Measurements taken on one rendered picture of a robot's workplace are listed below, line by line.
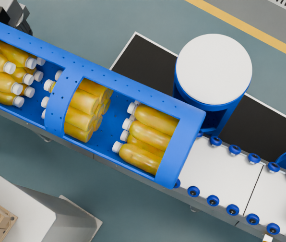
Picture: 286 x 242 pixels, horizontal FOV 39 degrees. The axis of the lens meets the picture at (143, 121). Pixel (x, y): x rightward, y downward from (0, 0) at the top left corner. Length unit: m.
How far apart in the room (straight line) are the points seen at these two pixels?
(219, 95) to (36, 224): 0.76
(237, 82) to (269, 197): 0.43
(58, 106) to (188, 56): 0.52
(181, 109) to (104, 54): 1.47
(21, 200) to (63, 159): 1.20
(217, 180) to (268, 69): 1.32
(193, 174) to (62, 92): 0.57
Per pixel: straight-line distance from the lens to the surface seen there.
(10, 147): 2.66
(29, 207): 1.36
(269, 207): 1.57
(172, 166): 1.25
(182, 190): 1.53
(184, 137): 1.24
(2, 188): 1.39
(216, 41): 1.58
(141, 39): 2.56
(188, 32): 2.75
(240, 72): 1.54
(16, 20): 2.04
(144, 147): 1.45
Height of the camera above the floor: 2.44
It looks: 75 degrees down
